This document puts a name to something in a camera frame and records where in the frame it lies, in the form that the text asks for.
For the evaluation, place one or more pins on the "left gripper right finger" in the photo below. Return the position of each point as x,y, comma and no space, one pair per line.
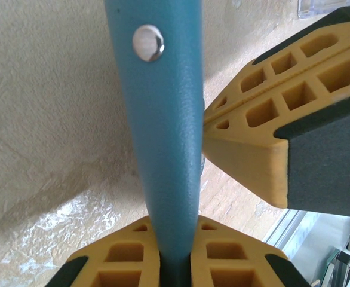
228,269

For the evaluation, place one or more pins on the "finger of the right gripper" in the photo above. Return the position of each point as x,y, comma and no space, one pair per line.
300,39
312,149

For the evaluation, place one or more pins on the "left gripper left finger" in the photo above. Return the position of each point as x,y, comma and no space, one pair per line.
121,269

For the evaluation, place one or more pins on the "clear plastic card case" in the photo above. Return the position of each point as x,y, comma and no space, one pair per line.
312,7

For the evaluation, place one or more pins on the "blue leather card holder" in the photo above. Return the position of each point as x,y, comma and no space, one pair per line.
163,119

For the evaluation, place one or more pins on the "long aluminium mounting rail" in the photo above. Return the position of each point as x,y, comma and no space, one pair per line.
285,230

